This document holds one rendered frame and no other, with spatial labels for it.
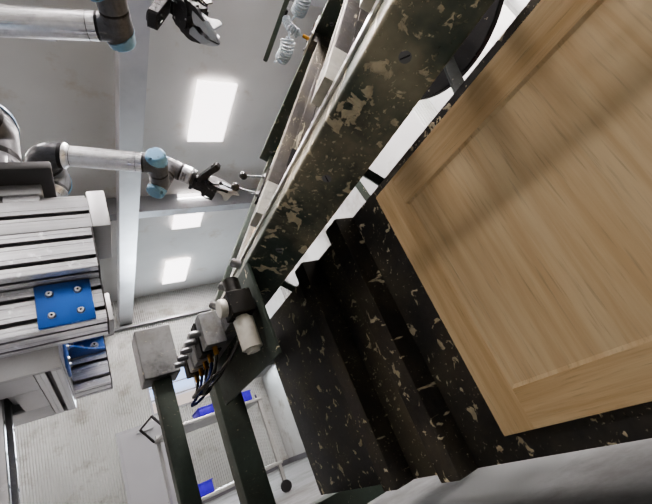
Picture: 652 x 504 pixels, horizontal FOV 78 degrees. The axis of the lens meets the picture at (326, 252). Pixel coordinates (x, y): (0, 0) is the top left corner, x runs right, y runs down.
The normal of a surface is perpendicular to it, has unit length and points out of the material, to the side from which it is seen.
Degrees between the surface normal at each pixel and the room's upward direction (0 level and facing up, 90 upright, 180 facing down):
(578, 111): 90
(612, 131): 90
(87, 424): 90
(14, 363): 90
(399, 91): 146
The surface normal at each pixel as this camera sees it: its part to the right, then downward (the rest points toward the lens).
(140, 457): 0.39, -0.51
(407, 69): -0.15, 0.77
